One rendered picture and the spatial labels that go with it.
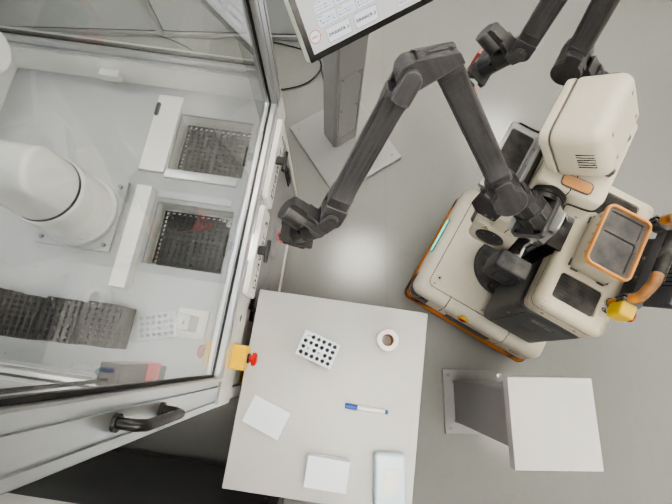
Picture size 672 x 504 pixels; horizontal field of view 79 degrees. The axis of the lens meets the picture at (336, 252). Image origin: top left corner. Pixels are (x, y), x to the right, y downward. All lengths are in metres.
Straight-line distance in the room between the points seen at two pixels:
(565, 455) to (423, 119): 1.86
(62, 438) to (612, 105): 1.14
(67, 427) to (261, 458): 0.92
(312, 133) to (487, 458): 1.93
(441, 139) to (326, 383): 1.68
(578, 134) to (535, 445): 0.96
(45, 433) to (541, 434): 1.35
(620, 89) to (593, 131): 0.13
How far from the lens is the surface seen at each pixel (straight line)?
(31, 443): 0.55
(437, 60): 0.86
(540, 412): 1.57
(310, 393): 1.40
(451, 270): 2.01
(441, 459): 2.27
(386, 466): 1.40
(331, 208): 1.01
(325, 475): 1.39
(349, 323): 1.41
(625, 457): 2.64
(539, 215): 1.12
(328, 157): 2.40
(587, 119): 1.11
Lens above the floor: 2.16
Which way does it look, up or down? 75 degrees down
